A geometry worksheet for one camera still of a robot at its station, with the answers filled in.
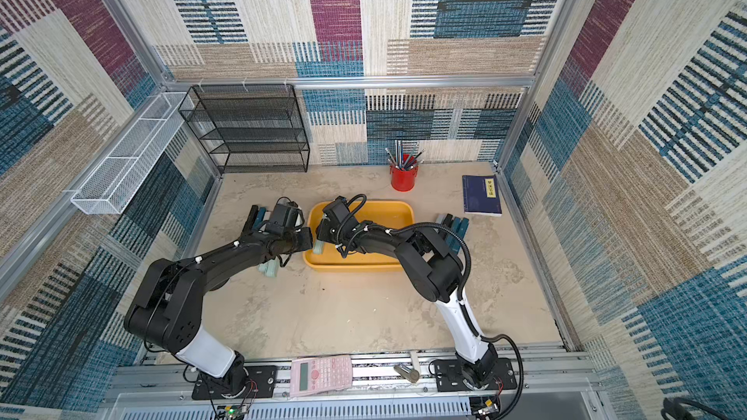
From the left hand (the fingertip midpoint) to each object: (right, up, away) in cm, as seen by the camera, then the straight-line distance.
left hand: (313, 238), depth 94 cm
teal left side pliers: (-20, +4, +8) cm, 22 cm away
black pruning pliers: (+45, +5, +8) cm, 46 cm away
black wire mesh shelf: (-27, +38, +16) cm, 49 cm away
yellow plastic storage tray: (+6, -6, -1) cm, 9 cm away
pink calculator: (+7, -31, -20) cm, 38 cm away
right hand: (+3, +1, +4) cm, 5 cm away
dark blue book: (+59, +13, +15) cm, 62 cm away
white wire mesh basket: (-43, +17, -21) cm, 51 cm away
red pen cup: (+30, +19, +17) cm, 40 cm away
